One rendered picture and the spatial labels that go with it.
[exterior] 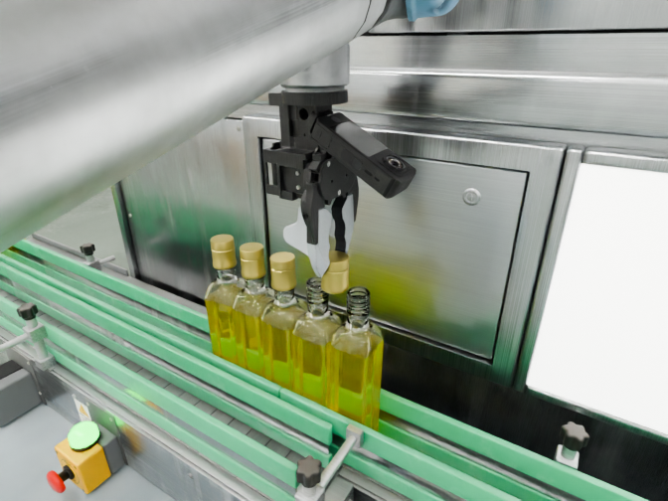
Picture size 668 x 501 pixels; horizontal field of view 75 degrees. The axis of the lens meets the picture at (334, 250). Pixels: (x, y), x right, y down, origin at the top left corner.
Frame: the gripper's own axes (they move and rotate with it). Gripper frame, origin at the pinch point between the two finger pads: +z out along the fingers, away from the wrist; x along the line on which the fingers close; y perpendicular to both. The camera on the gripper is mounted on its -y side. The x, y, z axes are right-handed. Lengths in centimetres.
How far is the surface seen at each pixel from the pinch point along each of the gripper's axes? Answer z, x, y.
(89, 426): 32, 19, 36
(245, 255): 2.0, 1.6, 13.9
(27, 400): 38, 20, 61
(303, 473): 16.9, 15.6, -6.1
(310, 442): 26.0, 5.8, 0.7
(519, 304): 6.5, -13.0, -19.9
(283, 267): 2.3, 1.2, 7.3
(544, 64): -22.0, -16.0, -17.5
